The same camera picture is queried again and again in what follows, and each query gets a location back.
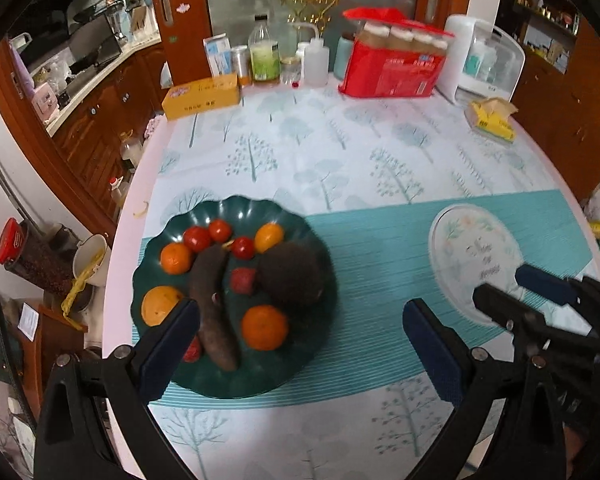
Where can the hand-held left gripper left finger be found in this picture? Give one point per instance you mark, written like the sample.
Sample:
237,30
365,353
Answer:
172,345

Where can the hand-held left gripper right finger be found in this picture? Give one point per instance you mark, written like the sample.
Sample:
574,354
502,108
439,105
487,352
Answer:
430,345

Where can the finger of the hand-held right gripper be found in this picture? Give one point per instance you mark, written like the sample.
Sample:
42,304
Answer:
500,302
545,285

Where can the red strawberry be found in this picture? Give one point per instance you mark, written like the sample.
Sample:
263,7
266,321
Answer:
192,350
242,280

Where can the white patterned plate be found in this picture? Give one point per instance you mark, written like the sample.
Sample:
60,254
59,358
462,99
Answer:
475,260

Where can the brown overripe banana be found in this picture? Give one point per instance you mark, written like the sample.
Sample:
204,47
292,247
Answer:
210,285

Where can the small orange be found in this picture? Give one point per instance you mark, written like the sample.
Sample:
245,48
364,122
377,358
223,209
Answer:
176,257

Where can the dark green wavy plate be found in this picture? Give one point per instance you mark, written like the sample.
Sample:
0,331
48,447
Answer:
280,360

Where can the red tomato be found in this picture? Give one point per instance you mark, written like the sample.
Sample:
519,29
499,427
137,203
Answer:
219,230
243,248
196,238

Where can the dark brown round fruit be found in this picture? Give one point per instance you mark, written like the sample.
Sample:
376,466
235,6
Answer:
292,275

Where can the long yellow peel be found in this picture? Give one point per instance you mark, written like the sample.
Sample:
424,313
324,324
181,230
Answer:
80,285

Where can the white pot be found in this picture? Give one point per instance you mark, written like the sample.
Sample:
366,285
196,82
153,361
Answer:
91,260

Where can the small banana peel strip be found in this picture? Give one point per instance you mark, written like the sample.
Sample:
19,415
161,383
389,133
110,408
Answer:
141,209

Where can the white paper card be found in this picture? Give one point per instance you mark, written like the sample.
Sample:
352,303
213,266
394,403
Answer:
29,320

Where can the oil bottle with red cap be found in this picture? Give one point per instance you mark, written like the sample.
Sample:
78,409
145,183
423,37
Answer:
117,190

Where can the red-lid clear container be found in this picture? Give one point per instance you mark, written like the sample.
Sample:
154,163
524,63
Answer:
27,260

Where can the yellow tissue pack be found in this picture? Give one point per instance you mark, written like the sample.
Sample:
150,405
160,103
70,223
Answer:
492,117

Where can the wooden shelf cabinet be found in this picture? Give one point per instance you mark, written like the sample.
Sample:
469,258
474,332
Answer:
560,110

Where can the oil bottle with yellow cap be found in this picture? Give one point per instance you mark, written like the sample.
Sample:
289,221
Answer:
130,150

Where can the pink cloth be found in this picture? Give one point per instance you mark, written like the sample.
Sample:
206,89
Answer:
150,125

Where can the white countertop appliance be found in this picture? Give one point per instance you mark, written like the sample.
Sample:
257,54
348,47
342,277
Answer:
485,60

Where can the wooden kitchen cabinet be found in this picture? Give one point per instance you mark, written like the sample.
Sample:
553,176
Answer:
90,120

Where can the yellow rectangular box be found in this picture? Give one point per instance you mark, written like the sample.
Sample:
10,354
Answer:
202,97

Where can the red package of bottles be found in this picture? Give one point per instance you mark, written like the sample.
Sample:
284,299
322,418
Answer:
395,67

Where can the pink box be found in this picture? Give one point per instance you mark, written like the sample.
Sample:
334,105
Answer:
42,105

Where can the metal can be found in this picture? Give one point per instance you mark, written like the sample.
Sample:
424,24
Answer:
240,62

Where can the blue and white carton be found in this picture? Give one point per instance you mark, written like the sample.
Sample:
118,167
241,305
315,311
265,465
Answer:
217,55

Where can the teal canister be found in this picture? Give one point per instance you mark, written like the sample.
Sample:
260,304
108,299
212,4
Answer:
344,52

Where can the small glass jar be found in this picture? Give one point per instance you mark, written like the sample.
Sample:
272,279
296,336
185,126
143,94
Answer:
291,67

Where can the glass bottle with green label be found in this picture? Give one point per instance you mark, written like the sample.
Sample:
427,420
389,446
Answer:
265,57

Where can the white squeeze bottle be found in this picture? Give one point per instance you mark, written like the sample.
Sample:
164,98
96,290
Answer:
315,62

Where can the white pill bottle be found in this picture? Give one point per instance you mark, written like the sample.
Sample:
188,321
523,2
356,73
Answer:
302,50

